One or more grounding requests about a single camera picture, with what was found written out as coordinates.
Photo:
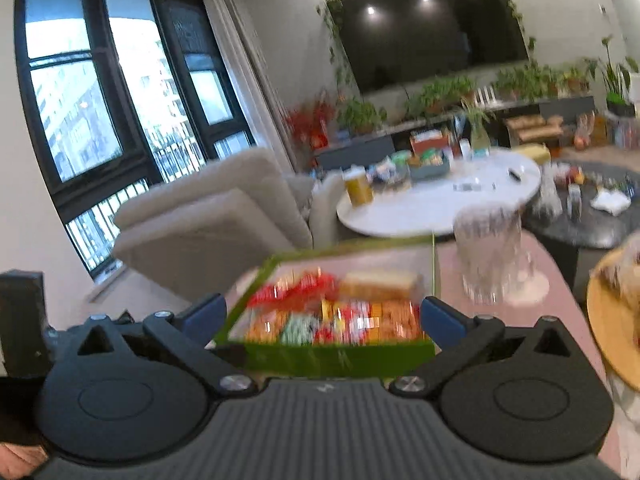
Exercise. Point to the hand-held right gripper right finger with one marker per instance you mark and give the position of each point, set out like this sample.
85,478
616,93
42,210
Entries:
440,317

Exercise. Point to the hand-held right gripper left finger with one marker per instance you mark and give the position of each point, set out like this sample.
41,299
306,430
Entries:
205,312

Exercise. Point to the pile of snack packets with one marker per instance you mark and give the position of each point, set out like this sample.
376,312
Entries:
375,322

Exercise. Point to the clear bread packet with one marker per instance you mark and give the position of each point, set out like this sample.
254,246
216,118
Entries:
380,284

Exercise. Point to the long red snack packet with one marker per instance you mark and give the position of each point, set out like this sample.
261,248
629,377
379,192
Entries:
290,287

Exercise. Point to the green printed snack packet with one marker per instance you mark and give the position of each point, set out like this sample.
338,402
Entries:
298,331

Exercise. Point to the green cardboard box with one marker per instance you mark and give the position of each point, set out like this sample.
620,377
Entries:
325,360

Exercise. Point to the person's left hand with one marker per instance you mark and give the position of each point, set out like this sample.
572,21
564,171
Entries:
20,457

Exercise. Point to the glass mug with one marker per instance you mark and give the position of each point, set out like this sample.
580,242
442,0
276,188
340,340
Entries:
490,255

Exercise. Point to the beige armchair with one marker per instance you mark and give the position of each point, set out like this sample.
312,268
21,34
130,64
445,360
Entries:
210,220

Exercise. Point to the white round table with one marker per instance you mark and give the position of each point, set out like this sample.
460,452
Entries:
425,207

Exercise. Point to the dark round table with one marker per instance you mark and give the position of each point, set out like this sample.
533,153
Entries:
560,234

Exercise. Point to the grey tray of items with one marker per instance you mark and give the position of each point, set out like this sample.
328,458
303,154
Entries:
429,169

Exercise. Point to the yellow can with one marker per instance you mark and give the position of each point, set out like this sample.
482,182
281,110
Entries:
359,187

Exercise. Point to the black marker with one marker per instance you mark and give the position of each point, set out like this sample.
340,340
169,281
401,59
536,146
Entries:
515,174

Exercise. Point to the clear plastic bag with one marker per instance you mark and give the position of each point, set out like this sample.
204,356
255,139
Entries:
547,195

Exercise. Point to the round wooden side table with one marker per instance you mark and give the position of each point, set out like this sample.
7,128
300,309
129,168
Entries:
607,330

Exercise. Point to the glass spice jar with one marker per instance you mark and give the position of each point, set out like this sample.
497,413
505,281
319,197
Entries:
575,202

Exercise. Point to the orange box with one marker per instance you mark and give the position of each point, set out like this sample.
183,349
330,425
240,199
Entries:
427,139

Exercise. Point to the plastic bag of food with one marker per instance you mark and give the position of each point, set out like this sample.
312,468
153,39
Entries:
622,275

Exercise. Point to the grey television cabinet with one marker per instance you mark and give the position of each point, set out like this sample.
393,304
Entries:
360,147

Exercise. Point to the glass vase with plant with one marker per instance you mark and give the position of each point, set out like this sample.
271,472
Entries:
477,132

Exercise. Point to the white tissue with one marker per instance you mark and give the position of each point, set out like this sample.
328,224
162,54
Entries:
610,201

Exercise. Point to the floral rug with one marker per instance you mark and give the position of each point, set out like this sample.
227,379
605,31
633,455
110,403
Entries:
627,410

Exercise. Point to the brown cardboard box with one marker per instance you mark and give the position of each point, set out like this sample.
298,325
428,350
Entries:
532,130

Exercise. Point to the black framed window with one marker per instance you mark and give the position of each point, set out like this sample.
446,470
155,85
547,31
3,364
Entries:
65,110

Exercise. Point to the red flower plant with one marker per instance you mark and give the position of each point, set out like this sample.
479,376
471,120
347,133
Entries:
310,122

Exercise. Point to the potted green plant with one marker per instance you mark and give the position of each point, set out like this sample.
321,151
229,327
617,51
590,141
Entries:
360,115
440,92
525,79

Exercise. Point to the white picket holder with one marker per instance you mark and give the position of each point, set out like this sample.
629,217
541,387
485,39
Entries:
487,96

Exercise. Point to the white curtain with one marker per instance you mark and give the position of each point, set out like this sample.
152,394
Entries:
250,85

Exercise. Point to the clear storage boxes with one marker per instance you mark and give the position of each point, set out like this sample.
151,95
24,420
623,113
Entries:
622,130

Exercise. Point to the trailing vine plant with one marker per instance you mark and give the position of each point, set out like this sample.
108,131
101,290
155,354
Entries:
342,67

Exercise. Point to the small potted plant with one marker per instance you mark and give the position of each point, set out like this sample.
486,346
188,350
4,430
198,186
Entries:
575,79

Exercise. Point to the tall leafy plant black pot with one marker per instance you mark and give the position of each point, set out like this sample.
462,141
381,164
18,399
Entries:
617,85

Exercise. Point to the wall television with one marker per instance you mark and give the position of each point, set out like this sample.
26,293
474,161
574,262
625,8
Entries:
430,35

